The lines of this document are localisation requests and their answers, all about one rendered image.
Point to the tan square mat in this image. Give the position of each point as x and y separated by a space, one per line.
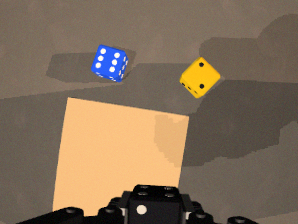
108 148

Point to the black die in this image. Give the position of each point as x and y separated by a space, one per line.
154 204

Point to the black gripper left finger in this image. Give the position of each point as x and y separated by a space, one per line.
119 214

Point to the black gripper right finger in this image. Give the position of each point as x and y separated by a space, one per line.
189 216

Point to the blue die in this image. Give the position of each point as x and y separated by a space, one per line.
110 63

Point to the yellow die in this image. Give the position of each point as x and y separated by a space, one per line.
199 77

